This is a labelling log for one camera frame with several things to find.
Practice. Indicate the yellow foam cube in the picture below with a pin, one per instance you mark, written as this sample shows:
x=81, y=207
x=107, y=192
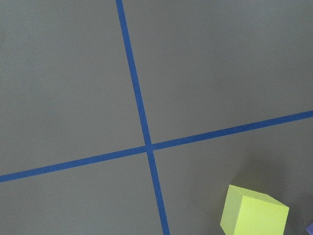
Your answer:
x=247, y=212

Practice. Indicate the purple foam cube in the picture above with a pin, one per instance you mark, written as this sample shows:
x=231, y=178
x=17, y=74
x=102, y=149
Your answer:
x=309, y=229

